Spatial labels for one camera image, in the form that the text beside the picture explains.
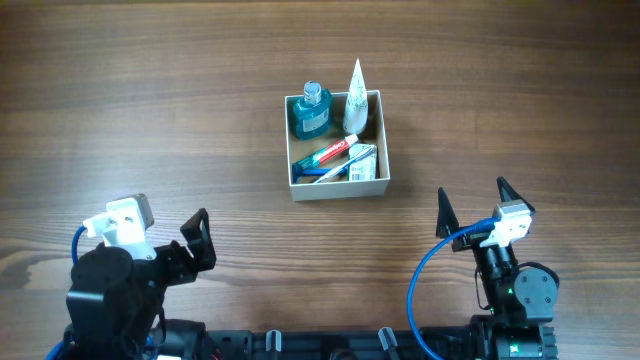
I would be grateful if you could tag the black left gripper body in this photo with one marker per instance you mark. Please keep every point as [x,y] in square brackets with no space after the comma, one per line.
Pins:
[182,253]

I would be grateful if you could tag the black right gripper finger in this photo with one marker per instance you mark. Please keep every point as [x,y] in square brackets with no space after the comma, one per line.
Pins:
[507,193]
[447,222]

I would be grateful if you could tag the white lotion tube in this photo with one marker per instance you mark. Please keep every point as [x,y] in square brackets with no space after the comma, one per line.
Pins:
[356,106]

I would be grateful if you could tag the red green toothpaste tube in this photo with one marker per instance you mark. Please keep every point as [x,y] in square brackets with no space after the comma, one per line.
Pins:
[321,156]

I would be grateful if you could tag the white cardboard box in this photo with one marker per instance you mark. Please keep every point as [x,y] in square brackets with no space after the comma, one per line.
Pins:
[339,186]

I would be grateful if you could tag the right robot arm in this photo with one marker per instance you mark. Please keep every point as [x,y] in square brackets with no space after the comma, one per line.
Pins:
[520,297]

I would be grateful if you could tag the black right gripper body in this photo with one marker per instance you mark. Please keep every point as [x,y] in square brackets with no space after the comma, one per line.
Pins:
[476,241]

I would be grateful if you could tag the green white soap bar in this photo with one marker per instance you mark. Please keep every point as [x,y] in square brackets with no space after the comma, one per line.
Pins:
[364,169]

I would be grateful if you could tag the blue white toothbrush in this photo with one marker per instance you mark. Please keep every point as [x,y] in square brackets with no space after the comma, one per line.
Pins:
[365,152]

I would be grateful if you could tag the blue disposable razor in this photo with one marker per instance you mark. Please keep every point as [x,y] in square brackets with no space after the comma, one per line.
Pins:
[298,172]

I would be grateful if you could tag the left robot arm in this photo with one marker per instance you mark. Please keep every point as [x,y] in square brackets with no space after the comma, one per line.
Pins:
[116,302]

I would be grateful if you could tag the blue mouthwash bottle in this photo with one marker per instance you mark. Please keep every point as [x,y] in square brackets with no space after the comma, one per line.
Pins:
[312,112]

